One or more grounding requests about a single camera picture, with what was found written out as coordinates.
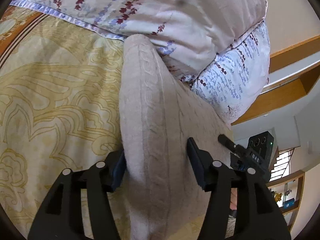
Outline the beige cable knit sweater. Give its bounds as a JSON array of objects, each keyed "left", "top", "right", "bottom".
[{"left": 119, "top": 35, "right": 231, "bottom": 239}]

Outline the person's right hand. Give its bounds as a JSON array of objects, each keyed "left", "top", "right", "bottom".
[{"left": 230, "top": 188, "right": 238, "bottom": 210}]

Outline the wooden display shelf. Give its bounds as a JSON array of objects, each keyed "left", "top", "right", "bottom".
[{"left": 267, "top": 170, "right": 305, "bottom": 231}]

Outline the white blue floral pillow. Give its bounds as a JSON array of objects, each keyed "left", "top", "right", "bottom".
[{"left": 188, "top": 21, "right": 270, "bottom": 126}]

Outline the orange wooden headboard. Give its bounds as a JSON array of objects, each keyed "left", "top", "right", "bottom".
[{"left": 232, "top": 35, "right": 319, "bottom": 125}]

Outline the yellow patterned bed sheet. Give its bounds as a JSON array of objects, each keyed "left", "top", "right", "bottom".
[{"left": 1, "top": 5, "right": 123, "bottom": 237}]

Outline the pink floral pillow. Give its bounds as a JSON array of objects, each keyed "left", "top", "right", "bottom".
[{"left": 12, "top": 0, "right": 267, "bottom": 75}]

